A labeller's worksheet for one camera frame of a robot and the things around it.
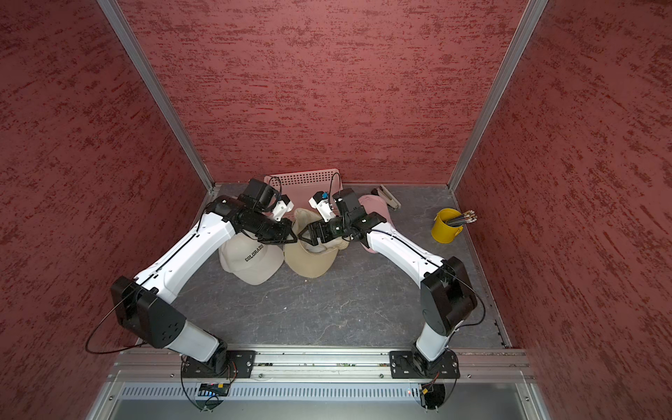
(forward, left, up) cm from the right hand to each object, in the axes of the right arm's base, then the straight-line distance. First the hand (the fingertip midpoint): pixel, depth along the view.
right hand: (309, 237), depth 80 cm
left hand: (-4, +4, +2) cm, 6 cm away
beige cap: (-5, +2, -4) cm, 7 cm away
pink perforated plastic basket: (+41, +9, -19) cm, 47 cm away
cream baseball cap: (0, +23, -13) cm, 26 cm away
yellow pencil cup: (+9, -47, -12) cm, 50 cm away
